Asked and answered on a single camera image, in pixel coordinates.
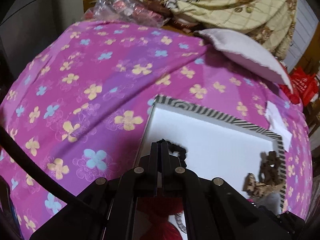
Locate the white paper sheet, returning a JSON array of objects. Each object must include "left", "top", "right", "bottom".
[{"left": 265, "top": 101, "right": 293, "bottom": 152}]

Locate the white pillow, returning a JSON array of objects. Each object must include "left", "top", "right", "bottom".
[{"left": 194, "top": 28, "right": 294, "bottom": 93}]

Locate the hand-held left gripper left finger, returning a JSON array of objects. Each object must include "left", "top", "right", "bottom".
[{"left": 30, "top": 142, "right": 162, "bottom": 240}]

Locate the red scrunchie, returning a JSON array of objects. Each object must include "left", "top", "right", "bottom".
[{"left": 136, "top": 196, "right": 184, "bottom": 240}]

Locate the clear plastic bag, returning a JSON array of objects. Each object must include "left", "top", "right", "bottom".
[{"left": 84, "top": 0, "right": 165, "bottom": 28}]

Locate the pink floral bedsheet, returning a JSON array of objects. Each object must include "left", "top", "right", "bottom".
[{"left": 0, "top": 20, "right": 313, "bottom": 240}]

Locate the grey cabinet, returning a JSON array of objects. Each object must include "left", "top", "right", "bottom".
[{"left": 0, "top": 0, "right": 84, "bottom": 53}]

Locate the black cable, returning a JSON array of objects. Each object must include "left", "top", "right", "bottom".
[{"left": 0, "top": 124, "right": 107, "bottom": 217}]

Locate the black scrunchie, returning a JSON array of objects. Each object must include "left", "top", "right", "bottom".
[{"left": 160, "top": 139, "right": 188, "bottom": 168}]

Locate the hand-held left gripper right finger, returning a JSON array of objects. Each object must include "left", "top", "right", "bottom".
[{"left": 161, "top": 142, "right": 293, "bottom": 240}]

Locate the brown scrunchie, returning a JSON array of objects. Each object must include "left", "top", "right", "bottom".
[{"left": 260, "top": 151, "right": 282, "bottom": 186}]

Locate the cream floral quilt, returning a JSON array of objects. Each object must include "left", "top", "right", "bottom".
[{"left": 137, "top": 0, "right": 299, "bottom": 60}]

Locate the red plastic bag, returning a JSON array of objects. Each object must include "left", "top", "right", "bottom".
[{"left": 280, "top": 66, "right": 319, "bottom": 105}]

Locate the striped box with white inside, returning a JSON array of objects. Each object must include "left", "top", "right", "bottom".
[{"left": 134, "top": 94, "right": 288, "bottom": 240}]

